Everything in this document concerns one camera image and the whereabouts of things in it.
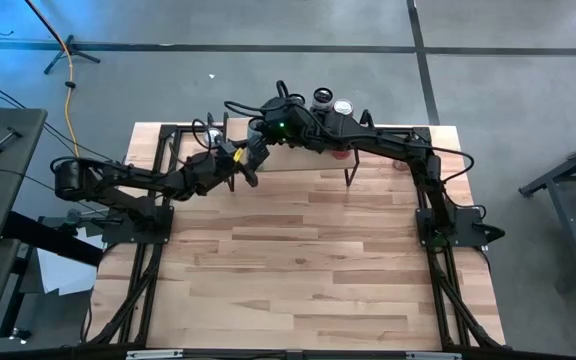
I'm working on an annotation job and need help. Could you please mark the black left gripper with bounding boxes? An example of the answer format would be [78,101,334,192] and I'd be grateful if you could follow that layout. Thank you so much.
[201,139,260,189]

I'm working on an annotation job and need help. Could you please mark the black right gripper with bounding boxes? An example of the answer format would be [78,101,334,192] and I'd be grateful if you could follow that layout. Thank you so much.
[248,96,327,159]

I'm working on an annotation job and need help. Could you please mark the tall silver can black lid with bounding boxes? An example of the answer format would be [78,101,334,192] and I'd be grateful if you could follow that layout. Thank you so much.
[310,87,336,112]

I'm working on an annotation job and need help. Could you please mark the short silver and red can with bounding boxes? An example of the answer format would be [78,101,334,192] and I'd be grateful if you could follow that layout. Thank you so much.
[202,126,225,151]

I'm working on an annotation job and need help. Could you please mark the clamp with grey knob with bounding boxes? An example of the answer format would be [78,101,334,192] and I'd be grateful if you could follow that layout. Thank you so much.
[62,208,124,231]

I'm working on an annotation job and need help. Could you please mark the black beam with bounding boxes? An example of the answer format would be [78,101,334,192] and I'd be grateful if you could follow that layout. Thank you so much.
[1,210,105,267]

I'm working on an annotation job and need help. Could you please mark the black tripod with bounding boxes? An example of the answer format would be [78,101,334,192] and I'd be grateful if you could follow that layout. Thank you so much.
[42,33,102,76]

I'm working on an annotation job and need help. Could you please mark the white paper sheet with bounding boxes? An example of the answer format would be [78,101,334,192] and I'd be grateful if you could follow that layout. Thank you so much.
[35,227,104,297]

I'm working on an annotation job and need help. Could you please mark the grey desk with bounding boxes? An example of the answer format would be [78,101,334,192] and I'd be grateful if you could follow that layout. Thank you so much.
[0,107,48,356]

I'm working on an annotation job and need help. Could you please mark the wooden shelf black metal frame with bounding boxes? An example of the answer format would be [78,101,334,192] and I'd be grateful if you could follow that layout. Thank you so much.
[220,108,377,195]

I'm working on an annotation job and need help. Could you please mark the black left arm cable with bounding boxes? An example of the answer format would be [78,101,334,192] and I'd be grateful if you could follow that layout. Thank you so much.
[190,112,230,166]

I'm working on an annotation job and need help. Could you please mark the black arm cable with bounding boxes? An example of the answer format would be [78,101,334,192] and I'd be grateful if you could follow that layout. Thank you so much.
[417,144,476,186]
[190,112,230,166]

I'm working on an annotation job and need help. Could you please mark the black aluminium table frame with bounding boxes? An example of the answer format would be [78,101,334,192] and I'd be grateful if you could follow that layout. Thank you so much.
[83,122,508,351]

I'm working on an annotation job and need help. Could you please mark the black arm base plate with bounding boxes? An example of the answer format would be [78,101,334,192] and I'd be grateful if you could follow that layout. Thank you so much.
[414,207,490,250]
[101,204,175,246]

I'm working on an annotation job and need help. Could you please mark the yellow hanging cable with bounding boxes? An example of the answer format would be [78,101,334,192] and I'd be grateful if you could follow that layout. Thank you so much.
[23,0,84,146]

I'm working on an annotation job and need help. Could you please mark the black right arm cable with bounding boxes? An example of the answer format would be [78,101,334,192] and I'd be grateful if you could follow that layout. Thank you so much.
[417,144,476,186]

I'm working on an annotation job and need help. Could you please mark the silver metal bracket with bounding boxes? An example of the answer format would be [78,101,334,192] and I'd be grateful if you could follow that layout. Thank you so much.
[405,351,463,360]
[125,349,184,360]

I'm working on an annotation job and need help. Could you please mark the black floor cable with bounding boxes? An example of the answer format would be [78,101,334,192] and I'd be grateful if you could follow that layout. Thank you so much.
[0,72,119,174]

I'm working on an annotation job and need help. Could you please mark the black floor stand frame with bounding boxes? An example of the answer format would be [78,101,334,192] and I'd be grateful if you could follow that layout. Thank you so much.
[0,244,39,345]

